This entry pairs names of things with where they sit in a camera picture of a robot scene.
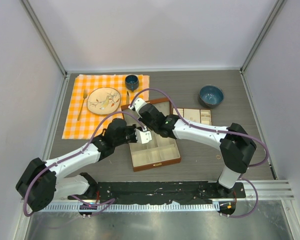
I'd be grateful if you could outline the brown jewelry box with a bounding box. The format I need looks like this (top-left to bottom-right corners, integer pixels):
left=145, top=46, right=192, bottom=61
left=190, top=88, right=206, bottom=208
left=121, top=97, right=182, bottom=172

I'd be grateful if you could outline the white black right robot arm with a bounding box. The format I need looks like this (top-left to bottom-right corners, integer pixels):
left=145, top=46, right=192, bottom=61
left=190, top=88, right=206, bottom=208
left=135, top=103, right=257, bottom=198

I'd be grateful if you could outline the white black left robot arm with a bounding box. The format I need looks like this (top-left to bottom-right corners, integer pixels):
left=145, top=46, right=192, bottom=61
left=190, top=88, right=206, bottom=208
left=15, top=118, right=150, bottom=217

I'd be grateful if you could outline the brown jewelry tray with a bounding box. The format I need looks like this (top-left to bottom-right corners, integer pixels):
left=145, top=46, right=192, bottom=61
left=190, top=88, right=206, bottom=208
left=177, top=108, right=212, bottom=126

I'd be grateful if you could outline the gold knife on cloth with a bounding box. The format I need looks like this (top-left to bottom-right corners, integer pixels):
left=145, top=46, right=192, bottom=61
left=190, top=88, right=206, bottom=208
left=126, top=91, right=130, bottom=105

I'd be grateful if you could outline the beige floral ceramic plate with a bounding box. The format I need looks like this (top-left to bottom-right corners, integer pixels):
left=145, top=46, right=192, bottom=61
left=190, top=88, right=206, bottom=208
left=87, top=87, right=121, bottom=116

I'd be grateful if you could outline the small dark blue cup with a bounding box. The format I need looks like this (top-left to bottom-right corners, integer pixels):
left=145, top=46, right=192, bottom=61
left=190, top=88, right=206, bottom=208
left=124, top=74, right=139, bottom=92

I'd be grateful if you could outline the orange white checkered cloth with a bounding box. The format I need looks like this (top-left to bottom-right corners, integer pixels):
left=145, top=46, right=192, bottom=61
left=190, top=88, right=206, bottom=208
left=62, top=74, right=150, bottom=140

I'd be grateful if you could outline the blue ceramic bowl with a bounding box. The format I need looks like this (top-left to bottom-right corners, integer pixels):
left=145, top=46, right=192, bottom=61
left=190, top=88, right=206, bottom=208
left=198, top=85, right=225, bottom=109

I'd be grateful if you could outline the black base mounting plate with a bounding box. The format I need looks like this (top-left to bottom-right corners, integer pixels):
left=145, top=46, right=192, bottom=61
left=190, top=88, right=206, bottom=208
left=79, top=181, right=246, bottom=205

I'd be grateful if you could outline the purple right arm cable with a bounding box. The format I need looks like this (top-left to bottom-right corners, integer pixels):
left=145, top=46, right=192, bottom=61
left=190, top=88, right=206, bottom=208
left=129, top=87, right=270, bottom=218

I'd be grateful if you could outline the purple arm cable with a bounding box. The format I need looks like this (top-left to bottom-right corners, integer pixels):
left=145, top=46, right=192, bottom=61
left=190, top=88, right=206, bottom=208
left=129, top=87, right=270, bottom=218
left=23, top=111, right=148, bottom=218

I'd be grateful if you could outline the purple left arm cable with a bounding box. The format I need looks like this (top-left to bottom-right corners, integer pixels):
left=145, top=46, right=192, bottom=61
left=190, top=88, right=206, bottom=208
left=23, top=111, right=148, bottom=218

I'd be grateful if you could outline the white slotted cable duct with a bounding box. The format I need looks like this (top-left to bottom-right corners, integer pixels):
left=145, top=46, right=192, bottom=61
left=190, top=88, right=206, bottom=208
left=40, top=201, right=220, bottom=213

